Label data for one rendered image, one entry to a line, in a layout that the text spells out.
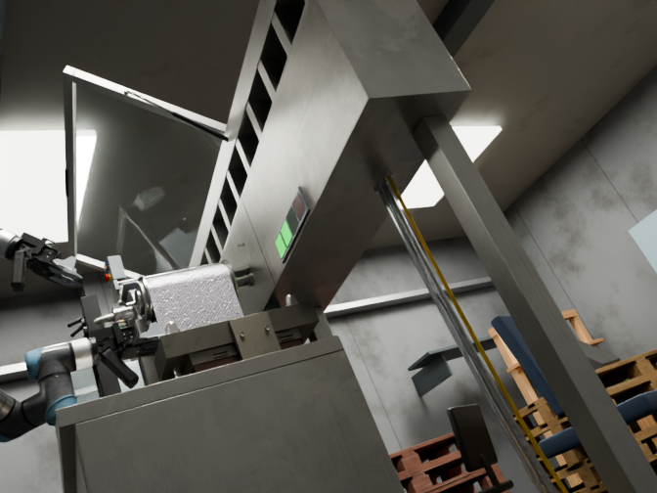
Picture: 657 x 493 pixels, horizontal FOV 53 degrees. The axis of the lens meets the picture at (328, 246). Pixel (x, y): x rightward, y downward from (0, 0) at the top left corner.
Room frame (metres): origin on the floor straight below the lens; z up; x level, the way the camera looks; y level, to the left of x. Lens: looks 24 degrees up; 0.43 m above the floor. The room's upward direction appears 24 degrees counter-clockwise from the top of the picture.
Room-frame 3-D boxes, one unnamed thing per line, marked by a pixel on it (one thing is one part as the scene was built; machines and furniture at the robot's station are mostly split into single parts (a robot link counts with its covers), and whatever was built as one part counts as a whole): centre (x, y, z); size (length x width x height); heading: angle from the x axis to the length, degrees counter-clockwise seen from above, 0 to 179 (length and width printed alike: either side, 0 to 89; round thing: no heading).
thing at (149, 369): (1.68, 0.59, 1.05); 0.06 x 0.05 x 0.31; 119
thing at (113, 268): (2.16, 0.78, 1.66); 0.07 x 0.07 x 0.10; 40
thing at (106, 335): (1.56, 0.61, 1.12); 0.12 x 0.08 x 0.09; 119
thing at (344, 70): (2.45, 0.47, 1.29); 3.10 x 0.28 x 0.30; 29
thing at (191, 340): (1.59, 0.31, 1.00); 0.40 x 0.16 x 0.06; 119
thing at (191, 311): (1.68, 0.40, 1.12); 0.23 x 0.01 x 0.18; 119
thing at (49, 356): (1.48, 0.75, 1.11); 0.11 x 0.08 x 0.09; 119
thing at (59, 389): (1.49, 0.76, 1.01); 0.11 x 0.08 x 0.11; 80
